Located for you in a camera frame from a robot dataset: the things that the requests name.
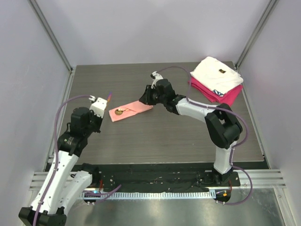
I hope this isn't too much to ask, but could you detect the gold spoon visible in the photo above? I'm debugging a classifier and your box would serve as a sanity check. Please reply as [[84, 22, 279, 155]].
[[114, 108, 128, 115]]

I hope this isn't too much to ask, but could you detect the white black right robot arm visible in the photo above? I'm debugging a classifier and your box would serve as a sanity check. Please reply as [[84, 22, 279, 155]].
[[139, 79, 243, 186]]

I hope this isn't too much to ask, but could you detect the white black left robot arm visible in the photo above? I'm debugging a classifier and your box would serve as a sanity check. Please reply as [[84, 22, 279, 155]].
[[18, 105, 105, 226]]

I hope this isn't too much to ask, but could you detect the magenta folded cloth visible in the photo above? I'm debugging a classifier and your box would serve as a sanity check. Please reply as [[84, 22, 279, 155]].
[[191, 78, 243, 106]]

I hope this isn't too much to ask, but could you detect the white folded cloth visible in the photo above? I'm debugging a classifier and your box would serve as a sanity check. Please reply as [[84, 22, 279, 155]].
[[191, 56, 244, 97]]

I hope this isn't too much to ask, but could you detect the white slotted cable duct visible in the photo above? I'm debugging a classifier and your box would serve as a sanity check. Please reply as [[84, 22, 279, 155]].
[[79, 191, 216, 200]]

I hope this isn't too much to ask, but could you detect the white wrist camera connector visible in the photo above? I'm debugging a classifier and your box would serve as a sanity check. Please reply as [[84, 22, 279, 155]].
[[150, 71, 163, 89]]

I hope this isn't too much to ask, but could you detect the grey left corner post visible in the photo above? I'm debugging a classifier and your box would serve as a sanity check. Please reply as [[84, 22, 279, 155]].
[[28, 0, 73, 73]]

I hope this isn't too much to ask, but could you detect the grey aluminium corner post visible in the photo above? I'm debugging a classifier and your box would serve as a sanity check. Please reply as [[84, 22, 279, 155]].
[[235, 0, 279, 70]]

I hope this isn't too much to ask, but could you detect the aluminium front rail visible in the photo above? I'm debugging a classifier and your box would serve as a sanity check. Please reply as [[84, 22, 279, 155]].
[[29, 169, 286, 191]]

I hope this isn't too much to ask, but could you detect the iridescent purple utensil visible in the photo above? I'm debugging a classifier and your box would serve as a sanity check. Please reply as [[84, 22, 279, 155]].
[[107, 92, 112, 103]]

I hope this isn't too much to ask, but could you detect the pink satin napkin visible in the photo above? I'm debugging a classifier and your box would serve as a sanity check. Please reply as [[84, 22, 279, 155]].
[[109, 101, 153, 122]]

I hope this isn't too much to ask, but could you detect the white left wrist connector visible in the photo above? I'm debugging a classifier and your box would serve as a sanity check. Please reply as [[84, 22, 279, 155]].
[[89, 96, 108, 118]]

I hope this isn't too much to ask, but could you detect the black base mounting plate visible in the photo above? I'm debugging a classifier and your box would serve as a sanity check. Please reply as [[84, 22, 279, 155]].
[[90, 163, 241, 193]]

